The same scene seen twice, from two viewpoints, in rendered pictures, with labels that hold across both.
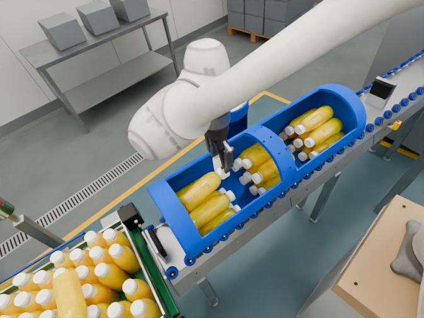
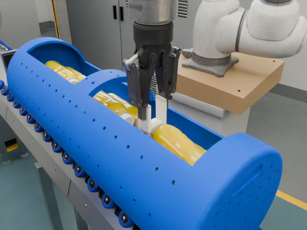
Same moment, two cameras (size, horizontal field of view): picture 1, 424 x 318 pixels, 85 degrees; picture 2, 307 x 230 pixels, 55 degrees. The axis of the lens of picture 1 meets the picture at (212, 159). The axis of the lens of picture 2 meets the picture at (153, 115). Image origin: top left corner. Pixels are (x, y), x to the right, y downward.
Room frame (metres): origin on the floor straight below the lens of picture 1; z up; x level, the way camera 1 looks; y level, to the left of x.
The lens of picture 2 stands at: (0.63, 0.51, 1.54)
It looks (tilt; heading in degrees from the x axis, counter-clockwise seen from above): 31 degrees down; 256
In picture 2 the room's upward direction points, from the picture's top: straight up
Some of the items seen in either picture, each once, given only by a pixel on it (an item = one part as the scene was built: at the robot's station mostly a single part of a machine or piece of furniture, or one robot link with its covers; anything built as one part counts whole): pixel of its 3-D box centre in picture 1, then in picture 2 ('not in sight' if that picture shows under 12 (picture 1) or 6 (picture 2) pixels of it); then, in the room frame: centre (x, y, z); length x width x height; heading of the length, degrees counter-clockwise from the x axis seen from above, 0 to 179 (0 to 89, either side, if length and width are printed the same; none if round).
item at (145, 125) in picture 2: (217, 163); (145, 117); (0.52, -0.02, 1.20); 0.03 x 0.01 x 0.07; 117
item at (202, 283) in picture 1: (207, 291); not in sight; (0.32, 0.16, 0.31); 0.06 x 0.06 x 0.63; 27
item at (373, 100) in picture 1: (378, 94); (16, 66); (0.95, -0.94, 1.00); 0.10 x 0.04 x 0.15; 27
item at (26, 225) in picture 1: (92, 264); not in sight; (0.50, 0.76, 0.55); 0.04 x 0.04 x 1.10; 27
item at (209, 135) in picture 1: (216, 133); (153, 44); (0.50, -0.03, 1.36); 0.08 x 0.07 x 0.09; 27
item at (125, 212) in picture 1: (131, 217); not in sight; (0.51, 0.38, 0.95); 0.10 x 0.07 x 0.10; 27
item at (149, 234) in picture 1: (158, 246); not in sight; (0.35, 0.25, 0.99); 0.10 x 0.02 x 0.12; 27
